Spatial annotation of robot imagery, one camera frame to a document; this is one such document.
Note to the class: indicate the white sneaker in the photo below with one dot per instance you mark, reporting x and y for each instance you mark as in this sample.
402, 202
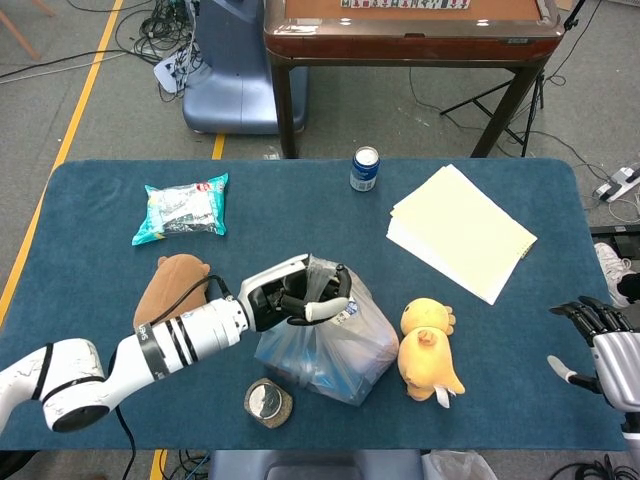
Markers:
612, 270

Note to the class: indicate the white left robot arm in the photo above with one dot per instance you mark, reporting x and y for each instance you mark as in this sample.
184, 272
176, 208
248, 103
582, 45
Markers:
200, 332

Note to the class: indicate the brown mahjong table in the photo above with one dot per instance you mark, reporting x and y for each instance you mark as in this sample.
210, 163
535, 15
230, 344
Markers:
400, 45

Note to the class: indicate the brown capybara plush toy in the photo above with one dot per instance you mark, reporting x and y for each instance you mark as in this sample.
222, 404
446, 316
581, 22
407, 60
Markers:
170, 287

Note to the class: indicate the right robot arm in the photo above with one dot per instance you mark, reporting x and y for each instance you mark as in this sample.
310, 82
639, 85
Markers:
632, 425

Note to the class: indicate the yellow plush toy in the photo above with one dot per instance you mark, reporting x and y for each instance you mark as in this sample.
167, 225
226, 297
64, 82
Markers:
427, 355

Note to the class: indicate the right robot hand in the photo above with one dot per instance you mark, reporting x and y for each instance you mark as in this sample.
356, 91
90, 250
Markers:
617, 360

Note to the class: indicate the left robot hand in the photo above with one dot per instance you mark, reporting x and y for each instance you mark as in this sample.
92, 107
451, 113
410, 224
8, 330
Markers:
260, 295

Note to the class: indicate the row of face-up mahjong tiles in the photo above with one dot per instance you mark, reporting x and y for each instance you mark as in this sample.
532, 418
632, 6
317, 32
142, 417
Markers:
405, 3

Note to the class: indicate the white chair with wooden legs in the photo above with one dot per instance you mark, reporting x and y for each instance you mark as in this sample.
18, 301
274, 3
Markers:
22, 30

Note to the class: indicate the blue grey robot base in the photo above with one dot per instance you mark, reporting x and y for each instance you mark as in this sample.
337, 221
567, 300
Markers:
235, 75

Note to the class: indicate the translucent white plastic bag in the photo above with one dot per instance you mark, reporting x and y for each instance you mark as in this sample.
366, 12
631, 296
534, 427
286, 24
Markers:
350, 345

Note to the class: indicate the black tripod stand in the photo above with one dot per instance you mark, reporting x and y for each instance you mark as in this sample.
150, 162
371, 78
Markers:
525, 105

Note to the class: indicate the cream paper sheet stack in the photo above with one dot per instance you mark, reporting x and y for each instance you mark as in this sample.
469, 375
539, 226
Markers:
460, 230

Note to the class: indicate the clear trash bag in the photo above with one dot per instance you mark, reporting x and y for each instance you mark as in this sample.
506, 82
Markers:
457, 466

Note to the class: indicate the white power strip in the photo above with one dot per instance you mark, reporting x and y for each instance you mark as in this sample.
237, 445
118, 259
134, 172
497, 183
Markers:
617, 184
170, 72

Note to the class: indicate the grey robot body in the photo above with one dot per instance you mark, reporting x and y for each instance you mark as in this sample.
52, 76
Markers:
315, 465

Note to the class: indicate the blue drink can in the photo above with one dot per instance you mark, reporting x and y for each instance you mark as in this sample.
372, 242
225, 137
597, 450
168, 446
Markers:
364, 172

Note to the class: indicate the teal white snack packet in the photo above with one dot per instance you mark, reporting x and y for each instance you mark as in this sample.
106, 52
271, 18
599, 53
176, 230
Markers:
182, 207

